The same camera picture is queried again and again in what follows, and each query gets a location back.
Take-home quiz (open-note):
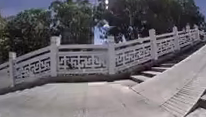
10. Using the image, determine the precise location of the row of green trees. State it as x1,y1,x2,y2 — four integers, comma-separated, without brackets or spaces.
0,0,206,65

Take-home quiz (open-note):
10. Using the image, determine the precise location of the white carved stone railing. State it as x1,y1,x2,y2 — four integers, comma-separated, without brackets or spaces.
0,23,206,89

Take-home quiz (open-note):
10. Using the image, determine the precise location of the grey stone ramp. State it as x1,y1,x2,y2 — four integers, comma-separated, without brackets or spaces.
128,39,206,117

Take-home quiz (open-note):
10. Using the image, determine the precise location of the white building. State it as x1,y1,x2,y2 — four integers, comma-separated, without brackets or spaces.
92,18,127,46

